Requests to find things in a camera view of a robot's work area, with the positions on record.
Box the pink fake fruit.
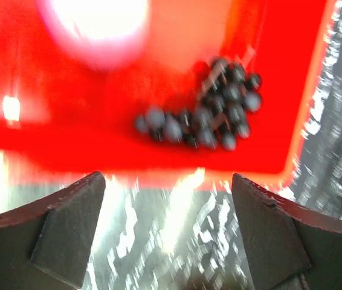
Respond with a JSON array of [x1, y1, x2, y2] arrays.
[[36, 1, 150, 70]]

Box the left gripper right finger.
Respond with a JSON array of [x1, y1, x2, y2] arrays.
[[231, 173, 342, 289]]

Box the black fake grapes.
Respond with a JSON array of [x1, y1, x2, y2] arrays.
[[134, 57, 262, 151]]

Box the red plastic bin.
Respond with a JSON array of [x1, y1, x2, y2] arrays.
[[0, 1, 334, 187]]

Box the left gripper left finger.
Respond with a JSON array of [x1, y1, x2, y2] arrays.
[[0, 172, 106, 289]]

